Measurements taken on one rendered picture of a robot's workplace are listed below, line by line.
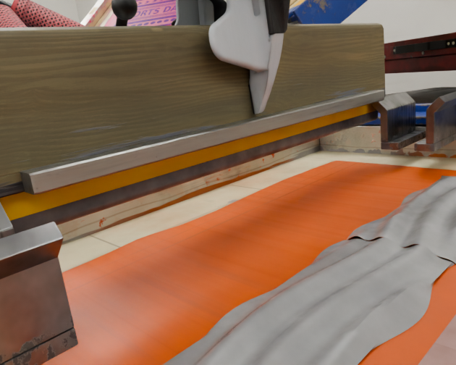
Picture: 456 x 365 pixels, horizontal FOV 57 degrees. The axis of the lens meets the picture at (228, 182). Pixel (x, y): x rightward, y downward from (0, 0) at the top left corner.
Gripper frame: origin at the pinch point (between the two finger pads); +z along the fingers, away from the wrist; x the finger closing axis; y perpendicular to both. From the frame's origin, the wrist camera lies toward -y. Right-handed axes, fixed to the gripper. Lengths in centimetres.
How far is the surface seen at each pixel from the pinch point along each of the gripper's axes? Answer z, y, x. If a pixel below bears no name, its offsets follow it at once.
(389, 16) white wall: -19, -200, -81
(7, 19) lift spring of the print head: -15, -5, -59
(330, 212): 10.1, -4.2, 4.3
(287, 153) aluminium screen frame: 9.0, -18.0, -10.4
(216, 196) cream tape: 10.1, -3.2, -8.2
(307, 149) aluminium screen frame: 9.4, -22.2, -10.4
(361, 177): 10.2, -14.8, 1.3
